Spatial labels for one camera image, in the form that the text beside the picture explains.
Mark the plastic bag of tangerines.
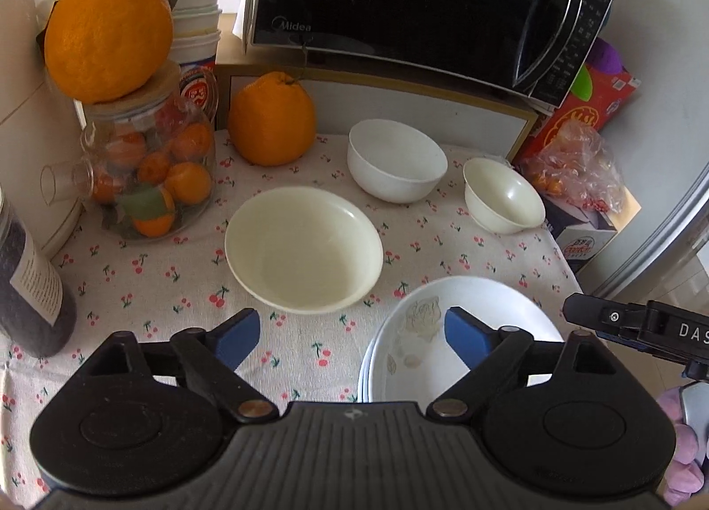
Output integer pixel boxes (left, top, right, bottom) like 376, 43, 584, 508
521, 119, 640, 214

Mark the large orange with stem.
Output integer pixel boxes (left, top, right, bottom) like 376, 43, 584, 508
228, 72, 316, 166

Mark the stack of white paper cups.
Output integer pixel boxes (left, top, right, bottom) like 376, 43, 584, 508
169, 0, 223, 73

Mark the clear jar of black seeds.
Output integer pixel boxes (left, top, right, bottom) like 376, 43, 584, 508
0, 186, 77, 358

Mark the cherry print tablecloth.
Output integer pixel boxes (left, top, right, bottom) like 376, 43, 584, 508
0, 130, 585, 508

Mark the white plate with rose print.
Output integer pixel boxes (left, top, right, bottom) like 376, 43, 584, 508
360, 276, 566, 403

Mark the wide cream bowl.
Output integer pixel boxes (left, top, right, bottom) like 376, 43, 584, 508
224, 186, 384, 314

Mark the large orange with leaves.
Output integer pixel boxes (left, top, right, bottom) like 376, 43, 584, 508
36, 0, 197, 104

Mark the purple and green toy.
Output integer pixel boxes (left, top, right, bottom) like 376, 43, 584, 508
570, 39, 626, 101

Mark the deep white bowl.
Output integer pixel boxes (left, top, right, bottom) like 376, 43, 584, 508
347, 119, 448, 204

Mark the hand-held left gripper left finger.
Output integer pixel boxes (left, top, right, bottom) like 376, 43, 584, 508
83, 308, 279, 423

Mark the small cream bowl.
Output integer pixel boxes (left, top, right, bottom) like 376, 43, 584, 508
463, 157, 546, 235

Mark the black microwave oven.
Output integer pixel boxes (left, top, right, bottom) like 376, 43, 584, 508
235, 0, 617, 111

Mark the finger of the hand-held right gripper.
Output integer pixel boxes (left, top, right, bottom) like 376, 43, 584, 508
563, 293, 648, 347

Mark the red and white printed cup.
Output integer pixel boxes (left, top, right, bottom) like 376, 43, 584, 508
177, 64, 219, 122

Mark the cream air fryer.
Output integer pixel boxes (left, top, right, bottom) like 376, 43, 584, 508
0, 0, 86, 261

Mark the glass pitcher with wooden lid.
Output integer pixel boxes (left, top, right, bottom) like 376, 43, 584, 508
40, 60, 218, 241

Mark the white printed carton box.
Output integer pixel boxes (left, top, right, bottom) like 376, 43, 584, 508
545, 178, 643, 275

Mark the wooden framed stand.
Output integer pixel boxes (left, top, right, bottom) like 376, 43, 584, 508
215, 62, 539, 163

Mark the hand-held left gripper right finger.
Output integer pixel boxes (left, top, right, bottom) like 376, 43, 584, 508
426, 306, 618, 425

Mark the pile of small tangerines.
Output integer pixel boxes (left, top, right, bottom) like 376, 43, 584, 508
91, 122, 214, 238

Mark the red carton box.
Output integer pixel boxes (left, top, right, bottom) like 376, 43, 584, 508
534, 64, 643, 163

